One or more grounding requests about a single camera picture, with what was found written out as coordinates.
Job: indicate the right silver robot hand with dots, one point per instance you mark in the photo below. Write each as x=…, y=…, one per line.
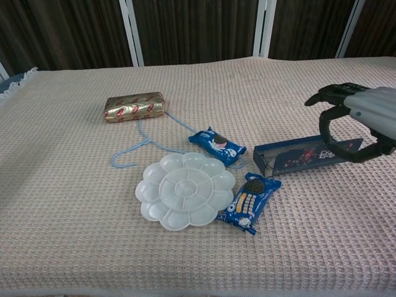
x=377, y=108

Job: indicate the blue glasses case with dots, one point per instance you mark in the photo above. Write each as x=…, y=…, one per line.
x=297, y=161

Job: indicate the blue Oreo packet yellow cookies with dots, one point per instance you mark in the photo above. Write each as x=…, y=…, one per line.
x=247, y=204

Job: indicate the blue Oreo packet pink cookie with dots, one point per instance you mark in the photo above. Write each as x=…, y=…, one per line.
x=216, y=145

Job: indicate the white flower-shaped paint palette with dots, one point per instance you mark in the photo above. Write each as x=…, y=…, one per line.
x=185, y=191

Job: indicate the gold red wrapped package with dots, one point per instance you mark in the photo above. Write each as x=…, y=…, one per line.
x=133, y=108

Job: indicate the beige waffle-weave blanket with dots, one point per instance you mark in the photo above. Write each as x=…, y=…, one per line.
x=62, y=201

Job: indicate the blue padded table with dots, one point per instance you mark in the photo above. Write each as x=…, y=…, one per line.
x=7, y=85

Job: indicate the white metal frame post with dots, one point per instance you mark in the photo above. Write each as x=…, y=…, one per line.
x=349, y=31
x=131, y=31
x=264, y=28
x=3, y=72

